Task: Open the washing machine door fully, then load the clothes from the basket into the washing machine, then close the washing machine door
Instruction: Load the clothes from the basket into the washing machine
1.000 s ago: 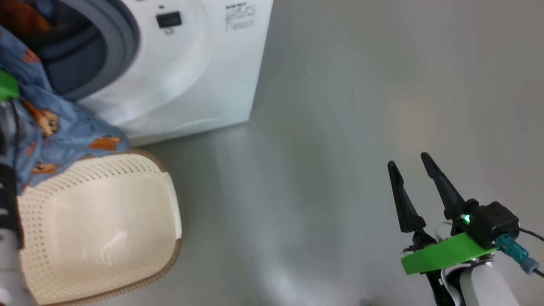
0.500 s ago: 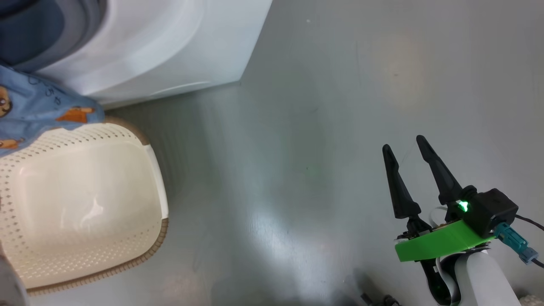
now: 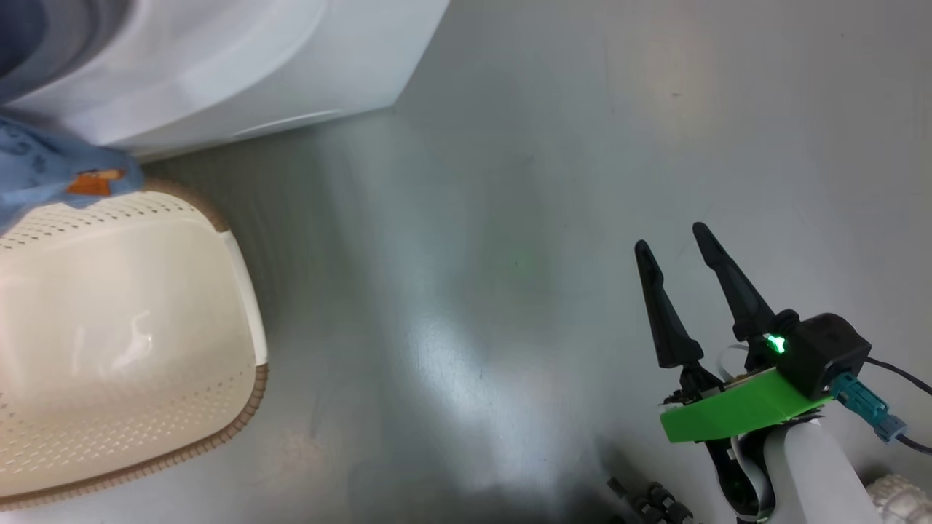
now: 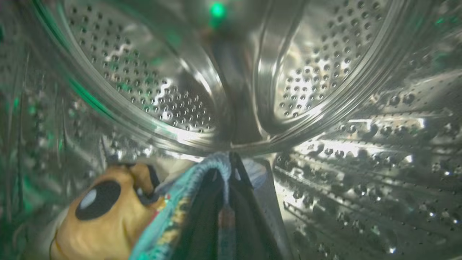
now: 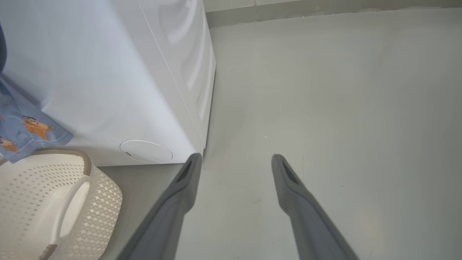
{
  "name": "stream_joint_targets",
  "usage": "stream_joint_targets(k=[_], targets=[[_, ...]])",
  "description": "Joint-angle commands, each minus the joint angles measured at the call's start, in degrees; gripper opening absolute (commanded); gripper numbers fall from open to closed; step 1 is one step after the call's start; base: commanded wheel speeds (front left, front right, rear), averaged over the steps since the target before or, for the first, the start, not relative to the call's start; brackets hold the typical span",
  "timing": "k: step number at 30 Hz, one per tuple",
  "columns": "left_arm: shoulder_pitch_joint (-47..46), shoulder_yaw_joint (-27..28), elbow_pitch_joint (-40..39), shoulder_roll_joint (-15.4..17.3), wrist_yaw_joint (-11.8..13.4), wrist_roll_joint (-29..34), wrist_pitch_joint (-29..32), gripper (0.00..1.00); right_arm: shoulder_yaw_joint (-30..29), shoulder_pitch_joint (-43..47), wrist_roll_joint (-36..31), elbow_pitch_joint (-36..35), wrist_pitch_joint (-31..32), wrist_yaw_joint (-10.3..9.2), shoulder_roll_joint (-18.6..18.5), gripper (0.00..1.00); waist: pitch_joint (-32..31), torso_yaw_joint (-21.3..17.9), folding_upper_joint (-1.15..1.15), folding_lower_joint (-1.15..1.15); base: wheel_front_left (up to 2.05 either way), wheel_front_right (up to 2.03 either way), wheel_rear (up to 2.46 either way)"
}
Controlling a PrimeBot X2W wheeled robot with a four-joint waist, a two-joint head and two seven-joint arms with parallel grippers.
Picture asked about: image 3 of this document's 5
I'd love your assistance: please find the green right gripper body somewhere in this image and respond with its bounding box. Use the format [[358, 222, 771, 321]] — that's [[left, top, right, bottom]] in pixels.
[[659, 362, 834, 445]]

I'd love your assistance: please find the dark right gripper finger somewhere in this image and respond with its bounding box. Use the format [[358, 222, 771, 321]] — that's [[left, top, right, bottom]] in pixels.
[[692, 222, 778, 343], [633, 239, 706, 370]]

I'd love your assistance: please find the blue garment large orange print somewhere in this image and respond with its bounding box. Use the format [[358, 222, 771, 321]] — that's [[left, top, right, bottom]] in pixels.
[[0, 115, 144, 235]]

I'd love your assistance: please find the white washing machine body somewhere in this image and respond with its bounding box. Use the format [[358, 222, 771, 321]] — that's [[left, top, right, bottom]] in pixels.
[[0, 0, 452, 162]]

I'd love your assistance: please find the cream perforated laundry basket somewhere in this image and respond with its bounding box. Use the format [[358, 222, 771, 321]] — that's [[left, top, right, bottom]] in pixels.
[[0, 180, 269, 511]]

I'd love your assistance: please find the white bumpy object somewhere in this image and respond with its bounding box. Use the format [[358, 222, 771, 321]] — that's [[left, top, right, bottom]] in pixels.
[[865, 473, 932, 524]]

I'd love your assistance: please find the right camera cable teal plug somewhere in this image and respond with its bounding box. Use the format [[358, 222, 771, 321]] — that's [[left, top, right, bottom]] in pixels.
[[832, 355, 932, 456]]

